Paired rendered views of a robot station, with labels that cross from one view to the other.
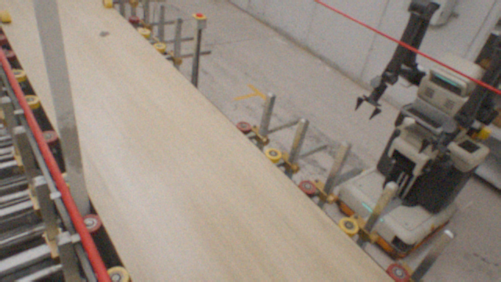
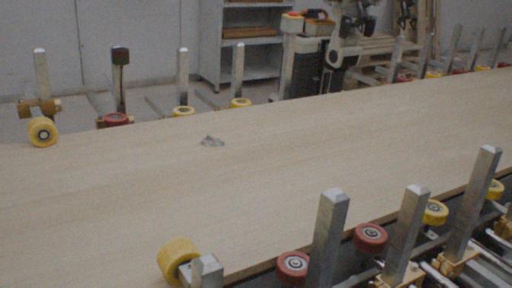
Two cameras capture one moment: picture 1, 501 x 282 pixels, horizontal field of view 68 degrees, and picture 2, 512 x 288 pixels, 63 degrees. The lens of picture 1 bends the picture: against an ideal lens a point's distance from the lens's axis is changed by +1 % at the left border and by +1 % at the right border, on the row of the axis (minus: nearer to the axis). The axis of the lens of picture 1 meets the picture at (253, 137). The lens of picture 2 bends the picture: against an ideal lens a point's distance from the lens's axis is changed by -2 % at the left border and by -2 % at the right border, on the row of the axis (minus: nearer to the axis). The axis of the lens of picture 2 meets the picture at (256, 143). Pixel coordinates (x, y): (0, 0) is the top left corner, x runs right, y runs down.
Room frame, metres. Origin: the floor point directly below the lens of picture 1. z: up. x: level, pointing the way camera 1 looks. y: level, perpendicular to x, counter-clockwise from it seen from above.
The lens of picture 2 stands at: (1.95, 2.35, 1.53)
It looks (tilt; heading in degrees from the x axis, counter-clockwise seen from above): 26 degrees down; 280
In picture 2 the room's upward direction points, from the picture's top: 5 degrees clockwise
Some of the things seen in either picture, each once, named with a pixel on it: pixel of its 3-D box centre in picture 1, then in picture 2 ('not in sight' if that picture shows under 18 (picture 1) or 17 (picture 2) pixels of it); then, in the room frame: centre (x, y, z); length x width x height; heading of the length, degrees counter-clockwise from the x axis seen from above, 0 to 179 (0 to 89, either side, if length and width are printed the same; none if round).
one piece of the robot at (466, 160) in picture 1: (427, 157); (316, 62); (2.11, -1.21, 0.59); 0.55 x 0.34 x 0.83; 44
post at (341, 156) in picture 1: (330, 182); (448, 63); (1.27, -0.39, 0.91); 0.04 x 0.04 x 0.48; 44
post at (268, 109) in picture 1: (263, 131); (392, 78); (1.63, -0.05, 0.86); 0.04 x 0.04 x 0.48; 44
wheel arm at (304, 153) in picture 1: (297, 156); (402, 78); (1.54, -0.25, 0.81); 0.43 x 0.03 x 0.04; 134
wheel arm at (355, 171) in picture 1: (332, 184); (429, 72); (1.36, -0.43, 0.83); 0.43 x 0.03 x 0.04; 134
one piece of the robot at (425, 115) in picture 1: (423, 123); (357, 23); (1.84, -0.93, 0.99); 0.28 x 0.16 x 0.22; 44
